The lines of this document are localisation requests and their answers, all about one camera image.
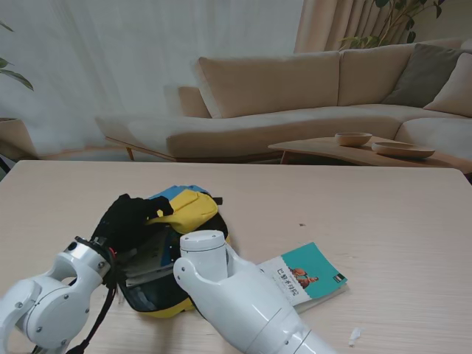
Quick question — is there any tall green leafy plant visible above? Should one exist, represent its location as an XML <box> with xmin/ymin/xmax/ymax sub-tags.
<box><xmin>339</xmin><ymin>0</ymin><xmax>447</xmax><ymax>51</ymax></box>

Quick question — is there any red and black left arm cable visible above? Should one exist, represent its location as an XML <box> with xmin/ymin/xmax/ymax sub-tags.
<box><xmin>69</xmin><ymin>250</ymin><xmax>119</xmax><ymax>354</ymax></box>

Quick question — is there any beige pleated curtain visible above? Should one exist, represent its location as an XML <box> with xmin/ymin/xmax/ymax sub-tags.
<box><xmin>294</xmin><ymin>0</ymin><xmax>417</xmax><ymax>55</ymax></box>

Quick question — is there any beige sofa cushion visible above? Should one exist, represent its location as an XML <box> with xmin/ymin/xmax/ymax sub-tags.
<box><xmin>423</xmin><ymin>52</ymin><xmax>472</xmax><ymax>119</ymax></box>

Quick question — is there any white and teal cover book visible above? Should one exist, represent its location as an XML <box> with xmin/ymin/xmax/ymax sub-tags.
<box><xmin>256</xmin><ymin>241</ymin><xmax>349</xmax><ymax>314</ymax></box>

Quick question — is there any beige sectional sofa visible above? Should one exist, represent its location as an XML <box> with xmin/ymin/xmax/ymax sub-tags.
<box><xmin>94</xmin><ymin>36</ymin><xmax>472</xmax><ymax>163</ymax></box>

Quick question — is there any small white paper scrap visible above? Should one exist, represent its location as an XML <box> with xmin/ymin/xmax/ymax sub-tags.
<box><xmin>348</xmin><ymin>326</ymin><xmax>364</xmax><ymax>347</ymax></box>

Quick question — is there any yellow and blue school bag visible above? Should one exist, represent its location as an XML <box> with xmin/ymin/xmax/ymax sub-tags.
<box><xmin>90</xmin><ymin>185</ymin><xmax>232</xmax><ymax>320</ymax></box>

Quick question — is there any small wooden bowl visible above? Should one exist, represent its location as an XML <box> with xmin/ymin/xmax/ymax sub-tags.
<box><xmin>334</xmin><ymin>131</ymin><xmax>373</xmax><ymax>148</ymax></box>

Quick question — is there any green plant with long leaves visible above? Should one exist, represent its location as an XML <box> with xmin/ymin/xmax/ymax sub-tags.
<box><xmin>0</xmin><ymin>20</ymin><xmax>35</xmax><ymax>91</ymax></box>

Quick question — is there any sheer white curtain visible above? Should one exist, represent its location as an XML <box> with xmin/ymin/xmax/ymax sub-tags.
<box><xmin>0</xmin><ymin>0</ymin><xmax>307</xmax><ymax>159</ymax></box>

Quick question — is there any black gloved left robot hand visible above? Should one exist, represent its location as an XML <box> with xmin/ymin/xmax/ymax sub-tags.
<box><xmin>99</xmin><ymin>194</ymin><xmax>174</xmax><ymax>255</ymax></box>

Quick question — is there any wide shallow wooden bowl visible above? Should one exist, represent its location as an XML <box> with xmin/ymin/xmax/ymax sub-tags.
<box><xmin>370</xmin><ymin>142</ymin><xmax>437</xmax><ymax>159</ymax></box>

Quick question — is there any beige plant pot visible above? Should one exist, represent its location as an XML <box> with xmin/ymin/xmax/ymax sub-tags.
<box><xmin>0</xmin><ymin>117</ymin><xmax>38</xmax><ymax>160</ymax></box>

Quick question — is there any wooden coffee table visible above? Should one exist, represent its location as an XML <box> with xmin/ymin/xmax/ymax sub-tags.
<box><xmin>268</xmin><ymin>135</ymin><xmax>472</xmax><ymax>176</ymax></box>

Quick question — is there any white and blue cover book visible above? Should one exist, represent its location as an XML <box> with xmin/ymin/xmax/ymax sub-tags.
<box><xmin>128</xmin><ymin>230</ymin><xmax>181</xmax><ymax>276</ymax></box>

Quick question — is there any grey sofa cushion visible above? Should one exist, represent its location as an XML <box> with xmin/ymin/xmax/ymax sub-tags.
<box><xmin>381</xmin><ymin>43</ymin><xmax>472</xmax><ymax>108</ymax></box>

